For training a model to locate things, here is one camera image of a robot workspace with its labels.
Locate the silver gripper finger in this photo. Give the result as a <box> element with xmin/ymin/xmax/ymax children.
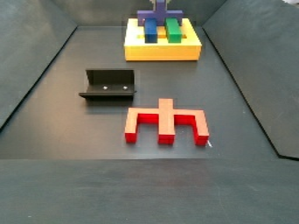
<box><xmin>165</xmin><ymin>0</ymin><xmax>171</xmax><ymax>10</ymax></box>
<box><xmin>149</xmin><ymin>0</ymin><xmax>156</xmax><ymax>11</ymax></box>

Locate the purple comb-shaped block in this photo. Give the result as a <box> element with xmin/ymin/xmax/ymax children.
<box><xmin>136</xmin><ymin>0</ymin><xmax>183</xmax><ymax>26</ymax></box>

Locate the yellow slotted board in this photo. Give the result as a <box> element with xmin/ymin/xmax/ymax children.
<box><xmin>124</xmin><ymin>18</ymin><xmax>202</xmax><ymax>61</ymax></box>

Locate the blue long bar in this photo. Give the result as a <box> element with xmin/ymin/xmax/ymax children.
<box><xmin>144</xmin><ymin>18</ymin><xmax>157</xmax><ymax>44</ymax></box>

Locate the green long bar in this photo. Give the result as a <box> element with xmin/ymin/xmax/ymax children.
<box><xmin>164</xmin><ymin>17</ymin><xmax>183</xmax><ymax>43</ymax></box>

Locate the red comb-shaped block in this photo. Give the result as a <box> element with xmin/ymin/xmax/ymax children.
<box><xmin>125</xmin><ymin>99</ymin><xmax>210</xmax><ymax>145</ymax></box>

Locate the black metal bracket holder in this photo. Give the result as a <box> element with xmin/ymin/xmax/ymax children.
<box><xmin>79</xmin><ymin>69</ymin><xmax>136</xmax><ymax>99</ymax></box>

